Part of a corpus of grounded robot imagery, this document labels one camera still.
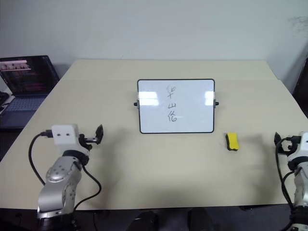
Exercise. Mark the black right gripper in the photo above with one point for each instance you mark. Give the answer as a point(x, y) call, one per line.
point(287, 145)

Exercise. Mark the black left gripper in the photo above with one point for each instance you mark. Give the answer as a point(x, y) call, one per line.
point(84, 142)

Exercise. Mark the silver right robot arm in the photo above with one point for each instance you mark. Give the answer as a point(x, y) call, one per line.
point(300, 183)

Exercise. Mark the small black-framed whiteboard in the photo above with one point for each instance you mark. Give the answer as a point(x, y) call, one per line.
point(175, 106)

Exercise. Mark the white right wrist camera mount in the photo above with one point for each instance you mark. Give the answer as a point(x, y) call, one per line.
point(300, 146)

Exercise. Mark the black chair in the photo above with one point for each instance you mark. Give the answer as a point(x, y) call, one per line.
point(301, 84)

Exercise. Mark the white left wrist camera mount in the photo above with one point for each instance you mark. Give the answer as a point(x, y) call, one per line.
point(64, 136)

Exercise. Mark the dark rounded shape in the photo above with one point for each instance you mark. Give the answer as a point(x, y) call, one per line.
point(143, 221)

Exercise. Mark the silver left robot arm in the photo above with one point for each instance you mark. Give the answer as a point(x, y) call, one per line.
point(60, 175)

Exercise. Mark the open dark laptop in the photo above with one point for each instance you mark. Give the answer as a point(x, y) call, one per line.
point(26, 79)

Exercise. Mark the yellow and black eraser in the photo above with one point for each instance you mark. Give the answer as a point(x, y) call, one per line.
point(233, 141)

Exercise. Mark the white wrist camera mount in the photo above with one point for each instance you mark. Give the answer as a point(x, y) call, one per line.
point(300, 146)
point(64, 136)

